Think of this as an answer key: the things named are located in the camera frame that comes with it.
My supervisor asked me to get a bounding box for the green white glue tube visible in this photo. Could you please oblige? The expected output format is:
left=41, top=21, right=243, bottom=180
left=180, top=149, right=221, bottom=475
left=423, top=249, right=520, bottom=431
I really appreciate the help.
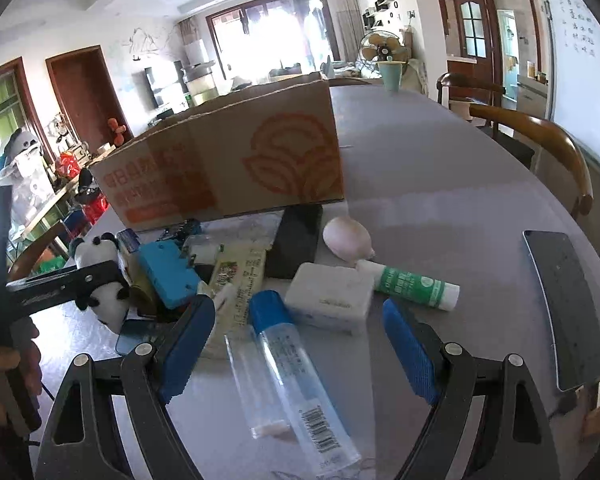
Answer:
left=355, top=260, right=460, bottom=312

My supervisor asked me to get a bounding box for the wooden chair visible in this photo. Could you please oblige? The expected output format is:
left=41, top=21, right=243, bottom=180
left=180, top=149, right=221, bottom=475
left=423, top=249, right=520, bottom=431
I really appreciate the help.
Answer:
left=437, top=73, right=594, bottom=219

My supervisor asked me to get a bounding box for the green paper cup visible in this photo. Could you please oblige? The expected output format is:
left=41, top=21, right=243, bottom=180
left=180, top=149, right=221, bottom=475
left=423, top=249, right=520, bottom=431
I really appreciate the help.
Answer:
left=377, top=60, right=406, bottom=93

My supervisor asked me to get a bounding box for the panda plush toy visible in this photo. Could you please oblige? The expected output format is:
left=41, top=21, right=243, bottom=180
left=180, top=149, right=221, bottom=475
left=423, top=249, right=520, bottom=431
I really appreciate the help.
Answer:
left=69, top=232, right=130, bottom=334

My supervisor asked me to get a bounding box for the white rectangular adapter box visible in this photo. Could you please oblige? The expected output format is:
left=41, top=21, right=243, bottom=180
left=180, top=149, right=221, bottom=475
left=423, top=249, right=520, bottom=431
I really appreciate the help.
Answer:
left=284, top=262, right=374, bottom=335

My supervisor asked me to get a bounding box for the black phone case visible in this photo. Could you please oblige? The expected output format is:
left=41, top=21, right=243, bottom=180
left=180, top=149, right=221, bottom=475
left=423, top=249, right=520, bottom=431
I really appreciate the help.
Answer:
left=264, top=204, right=323, bottom=280

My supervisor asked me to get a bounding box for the pink white seashell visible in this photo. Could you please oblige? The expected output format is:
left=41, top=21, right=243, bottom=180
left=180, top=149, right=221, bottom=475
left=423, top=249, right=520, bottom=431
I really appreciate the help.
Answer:
left=323, top=216, right=375, bottom=262

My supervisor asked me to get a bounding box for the standing electric fan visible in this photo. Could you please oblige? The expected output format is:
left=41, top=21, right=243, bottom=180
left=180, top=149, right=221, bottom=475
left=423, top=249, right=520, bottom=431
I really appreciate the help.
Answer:
left=358, top=30, right=410, bottom=66

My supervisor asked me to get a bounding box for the clear plastic tube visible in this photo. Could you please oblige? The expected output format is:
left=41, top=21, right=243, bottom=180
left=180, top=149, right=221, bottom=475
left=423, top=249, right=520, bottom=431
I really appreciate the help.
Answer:
left=224, top=325, right=290, bottom=440

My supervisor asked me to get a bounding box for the clear bottle blue cap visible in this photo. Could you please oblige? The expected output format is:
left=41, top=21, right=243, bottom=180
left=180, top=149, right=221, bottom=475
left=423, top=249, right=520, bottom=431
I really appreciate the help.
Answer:
left=249, top=290, right=361, bottom=477

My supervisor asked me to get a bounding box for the yellowish printed packet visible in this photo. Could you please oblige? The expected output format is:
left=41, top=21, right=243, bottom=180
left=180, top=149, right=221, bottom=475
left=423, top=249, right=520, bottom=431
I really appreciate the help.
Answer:
left=202, top=242, right=266, bottom=359

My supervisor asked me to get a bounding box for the blue electrical switch block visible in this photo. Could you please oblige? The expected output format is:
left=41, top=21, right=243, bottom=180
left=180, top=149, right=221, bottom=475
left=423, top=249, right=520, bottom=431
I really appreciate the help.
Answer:
left=138, top=240, right=201, bottom=310

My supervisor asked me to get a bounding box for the person's left hand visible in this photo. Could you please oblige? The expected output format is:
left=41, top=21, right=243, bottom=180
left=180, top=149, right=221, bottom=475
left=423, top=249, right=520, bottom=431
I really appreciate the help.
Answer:
left=0, top=318, right=42, bottom=427

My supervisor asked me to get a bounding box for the black tablet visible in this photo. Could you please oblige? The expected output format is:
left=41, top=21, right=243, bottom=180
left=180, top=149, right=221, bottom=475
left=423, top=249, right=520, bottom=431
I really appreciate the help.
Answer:
left=522, top=230, right=600, bottom=392

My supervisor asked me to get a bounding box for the whiteboard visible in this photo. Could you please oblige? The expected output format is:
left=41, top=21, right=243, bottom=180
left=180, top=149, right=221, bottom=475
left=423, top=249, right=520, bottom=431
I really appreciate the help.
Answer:
left=546, top=0, right=600, bottom=163

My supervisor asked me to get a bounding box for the cardboard box orange print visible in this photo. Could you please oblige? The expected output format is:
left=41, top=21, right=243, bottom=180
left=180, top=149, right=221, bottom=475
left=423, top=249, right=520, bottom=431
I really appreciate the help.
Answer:
left=92, top=73, right=344, bottom=231

